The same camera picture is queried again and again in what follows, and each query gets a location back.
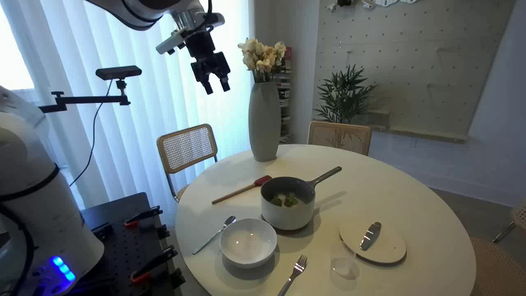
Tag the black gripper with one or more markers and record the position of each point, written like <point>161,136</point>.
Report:
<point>207,55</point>

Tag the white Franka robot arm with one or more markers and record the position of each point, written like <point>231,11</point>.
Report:
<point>32,192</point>

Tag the cream flower bouquet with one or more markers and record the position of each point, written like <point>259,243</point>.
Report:
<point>263,58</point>

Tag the grey ribbed vase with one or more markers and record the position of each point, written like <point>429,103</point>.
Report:
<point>264,126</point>

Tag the rattan back chair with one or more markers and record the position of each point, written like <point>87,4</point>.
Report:
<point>185,147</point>
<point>338,136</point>

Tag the green potted plant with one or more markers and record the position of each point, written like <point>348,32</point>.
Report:
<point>343,93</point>

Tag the green vegetable pieces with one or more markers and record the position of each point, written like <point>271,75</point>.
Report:
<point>286,200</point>

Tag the metal spoon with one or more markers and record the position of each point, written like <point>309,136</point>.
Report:
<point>228,221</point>

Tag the white ceramic bowl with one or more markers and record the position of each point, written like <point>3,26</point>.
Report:
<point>246,244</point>

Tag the grey planter box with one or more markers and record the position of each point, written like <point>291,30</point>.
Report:
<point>374,119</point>

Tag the black perforated robot table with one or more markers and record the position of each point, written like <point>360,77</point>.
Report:
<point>116,248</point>

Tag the metal fork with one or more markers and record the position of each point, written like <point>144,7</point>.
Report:
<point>297,266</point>

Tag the small clear glass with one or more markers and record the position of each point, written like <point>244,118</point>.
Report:
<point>345,269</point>

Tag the tan seat chair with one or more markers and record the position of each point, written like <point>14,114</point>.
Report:
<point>498,272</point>

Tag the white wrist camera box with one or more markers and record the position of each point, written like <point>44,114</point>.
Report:
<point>171,42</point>

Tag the black camera on mount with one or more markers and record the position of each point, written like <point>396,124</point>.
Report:
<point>116,73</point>

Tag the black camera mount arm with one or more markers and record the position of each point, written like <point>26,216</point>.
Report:
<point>87,101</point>

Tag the beige pegboard wall panel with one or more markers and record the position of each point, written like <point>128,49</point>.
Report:
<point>415,60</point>

